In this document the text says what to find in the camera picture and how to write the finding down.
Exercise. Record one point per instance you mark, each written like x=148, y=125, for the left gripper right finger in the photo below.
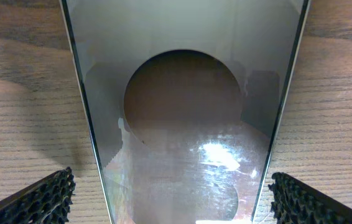
x=298, y=203

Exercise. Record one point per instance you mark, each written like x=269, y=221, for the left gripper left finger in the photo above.
x=46, y=201

